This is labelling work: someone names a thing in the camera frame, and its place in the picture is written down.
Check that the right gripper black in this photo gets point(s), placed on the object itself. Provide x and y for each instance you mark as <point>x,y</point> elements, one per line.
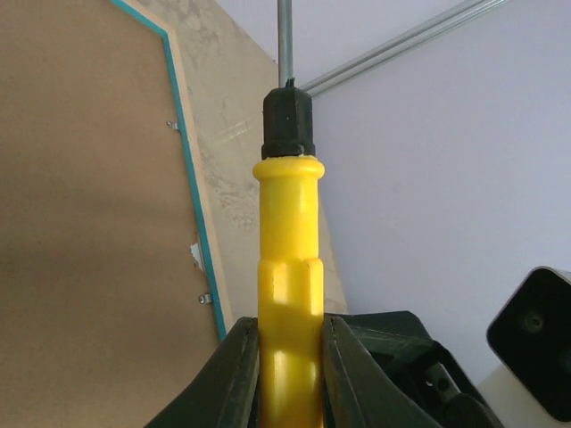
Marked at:
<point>421,368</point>

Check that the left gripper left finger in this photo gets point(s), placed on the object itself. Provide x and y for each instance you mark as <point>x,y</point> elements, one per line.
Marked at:
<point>225,392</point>

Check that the yellow handled screwdriver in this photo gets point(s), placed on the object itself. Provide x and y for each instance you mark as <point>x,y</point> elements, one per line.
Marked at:
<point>290,271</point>

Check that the brown frame backing board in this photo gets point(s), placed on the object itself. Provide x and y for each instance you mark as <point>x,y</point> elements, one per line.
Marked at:
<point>101,325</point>

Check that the teal wooden picture frame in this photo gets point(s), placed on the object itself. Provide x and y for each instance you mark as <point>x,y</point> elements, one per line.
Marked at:
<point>212,263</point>

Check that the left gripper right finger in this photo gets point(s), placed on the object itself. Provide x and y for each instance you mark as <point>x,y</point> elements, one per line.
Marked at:
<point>359,392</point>

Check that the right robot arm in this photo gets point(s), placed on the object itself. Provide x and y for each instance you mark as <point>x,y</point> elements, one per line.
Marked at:
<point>531,338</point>

